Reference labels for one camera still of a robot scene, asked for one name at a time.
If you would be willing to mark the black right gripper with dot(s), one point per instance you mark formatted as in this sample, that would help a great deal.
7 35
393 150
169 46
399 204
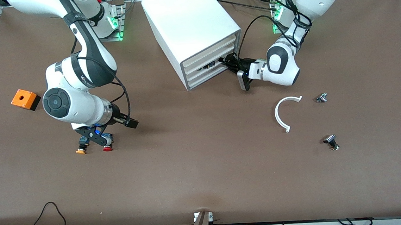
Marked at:
120 118

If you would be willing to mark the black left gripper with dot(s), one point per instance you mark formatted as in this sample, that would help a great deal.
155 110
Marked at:
242 64

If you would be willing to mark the white box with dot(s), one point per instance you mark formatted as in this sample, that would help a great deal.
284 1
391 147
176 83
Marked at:
198 76

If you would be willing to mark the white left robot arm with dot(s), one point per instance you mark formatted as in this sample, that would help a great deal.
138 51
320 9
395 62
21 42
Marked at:
282 64

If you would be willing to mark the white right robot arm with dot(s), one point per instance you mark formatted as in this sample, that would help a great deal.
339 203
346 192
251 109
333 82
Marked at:
80 106

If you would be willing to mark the yellow mushroom push button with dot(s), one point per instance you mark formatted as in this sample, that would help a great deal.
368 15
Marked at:
80 151

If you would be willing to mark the red mushroom push button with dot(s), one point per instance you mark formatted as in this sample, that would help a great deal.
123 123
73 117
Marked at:
107 148

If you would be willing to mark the white drawer cabinet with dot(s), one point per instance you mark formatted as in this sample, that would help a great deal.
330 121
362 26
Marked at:
187 21

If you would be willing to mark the chrome metal fitting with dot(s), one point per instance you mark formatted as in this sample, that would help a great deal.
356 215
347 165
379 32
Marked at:
322 98

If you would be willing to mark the lower small metal part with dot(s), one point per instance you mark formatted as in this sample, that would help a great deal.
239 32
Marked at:
329 139

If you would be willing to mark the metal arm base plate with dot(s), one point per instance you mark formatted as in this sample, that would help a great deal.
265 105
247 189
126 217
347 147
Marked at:
275 29
121 29

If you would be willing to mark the white semicircular plastic bracket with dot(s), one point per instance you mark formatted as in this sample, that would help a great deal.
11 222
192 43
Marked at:
276 115

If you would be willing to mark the orange button enclosure box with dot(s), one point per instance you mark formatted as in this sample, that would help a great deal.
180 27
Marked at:
23 98

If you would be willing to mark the white mounting bracket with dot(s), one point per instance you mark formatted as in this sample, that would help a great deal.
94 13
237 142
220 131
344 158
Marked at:
195 217

